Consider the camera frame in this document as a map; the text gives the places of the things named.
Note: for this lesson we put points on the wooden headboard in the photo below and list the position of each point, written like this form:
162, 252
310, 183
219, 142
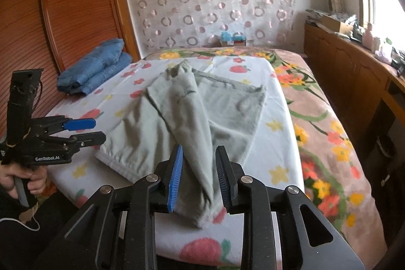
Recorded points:
72, 4

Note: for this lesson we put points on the folded blue jeans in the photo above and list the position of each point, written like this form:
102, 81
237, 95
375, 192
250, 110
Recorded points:
95, 67

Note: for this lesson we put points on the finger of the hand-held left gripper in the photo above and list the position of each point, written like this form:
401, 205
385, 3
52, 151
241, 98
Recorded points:
91, 138
80, 124

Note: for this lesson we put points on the small cardboard box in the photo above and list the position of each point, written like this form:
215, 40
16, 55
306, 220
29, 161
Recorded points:
234, 43

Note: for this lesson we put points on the grey clutter pile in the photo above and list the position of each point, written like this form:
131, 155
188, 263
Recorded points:
316, 14

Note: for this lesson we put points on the person's left hand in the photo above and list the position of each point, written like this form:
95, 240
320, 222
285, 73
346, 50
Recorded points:
36, 181

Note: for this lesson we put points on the open cardboard box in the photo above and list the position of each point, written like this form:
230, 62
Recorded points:
337, 25

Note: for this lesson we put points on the grey-green pants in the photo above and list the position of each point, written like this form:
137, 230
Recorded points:
189, 118

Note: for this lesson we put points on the floral plush blanket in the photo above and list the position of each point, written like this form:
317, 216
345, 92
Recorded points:
316, 118

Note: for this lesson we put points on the white strawberry print sheet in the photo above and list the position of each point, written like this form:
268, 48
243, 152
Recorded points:
221, 67

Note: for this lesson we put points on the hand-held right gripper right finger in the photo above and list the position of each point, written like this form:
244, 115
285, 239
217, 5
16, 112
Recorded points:
221, 178

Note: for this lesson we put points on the person's left forearm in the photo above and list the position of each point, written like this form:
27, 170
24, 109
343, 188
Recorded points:
28, 244

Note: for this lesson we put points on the pink bottle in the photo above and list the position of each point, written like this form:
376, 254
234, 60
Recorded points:
368, 37

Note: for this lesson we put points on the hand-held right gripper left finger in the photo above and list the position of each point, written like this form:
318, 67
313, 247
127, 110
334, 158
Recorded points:
176, 178

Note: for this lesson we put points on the long wooden cabinet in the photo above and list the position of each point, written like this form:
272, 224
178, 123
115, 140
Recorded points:
341, 67

